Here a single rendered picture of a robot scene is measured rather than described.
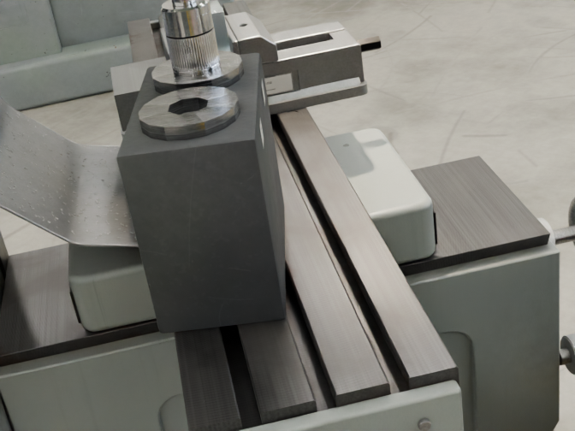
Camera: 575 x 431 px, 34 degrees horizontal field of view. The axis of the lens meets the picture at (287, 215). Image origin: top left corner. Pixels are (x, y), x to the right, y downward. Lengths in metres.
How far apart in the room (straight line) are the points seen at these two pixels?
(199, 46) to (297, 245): 0.24
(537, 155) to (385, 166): 1.85
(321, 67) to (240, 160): 0.54
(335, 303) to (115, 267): 0.43
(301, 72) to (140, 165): 0.55
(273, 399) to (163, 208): 0.19
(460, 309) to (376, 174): 0.23
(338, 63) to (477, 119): 2.17
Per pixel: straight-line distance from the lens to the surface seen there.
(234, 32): 1.33
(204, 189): 0.82
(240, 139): 0.80
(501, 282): 1.37
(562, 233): 1.55
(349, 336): 0.86
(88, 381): 1.32
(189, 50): 0.91
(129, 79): 1.35
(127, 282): 1.25
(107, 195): 1.33
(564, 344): 1.51
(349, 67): 1.34
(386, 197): 1.30
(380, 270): 0.94
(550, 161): 3.16
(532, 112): 3.51
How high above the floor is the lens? 1.43
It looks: 29 degrees down
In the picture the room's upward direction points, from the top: 9 degrees counter-clockwise
